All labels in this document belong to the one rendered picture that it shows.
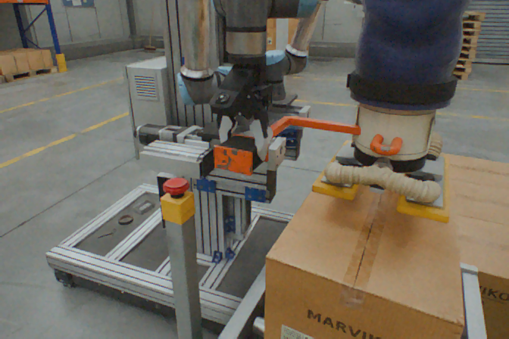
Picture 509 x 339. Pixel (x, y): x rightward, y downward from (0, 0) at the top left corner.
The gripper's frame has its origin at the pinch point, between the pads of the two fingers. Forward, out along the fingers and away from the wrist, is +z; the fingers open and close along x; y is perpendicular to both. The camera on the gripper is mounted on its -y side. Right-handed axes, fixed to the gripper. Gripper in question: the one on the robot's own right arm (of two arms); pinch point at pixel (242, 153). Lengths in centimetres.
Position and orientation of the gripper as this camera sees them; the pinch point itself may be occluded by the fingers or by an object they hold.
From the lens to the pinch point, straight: 71.8
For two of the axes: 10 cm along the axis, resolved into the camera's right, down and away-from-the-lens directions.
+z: 0.0, 9.2, 4.0
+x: -8.9, -1.9, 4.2
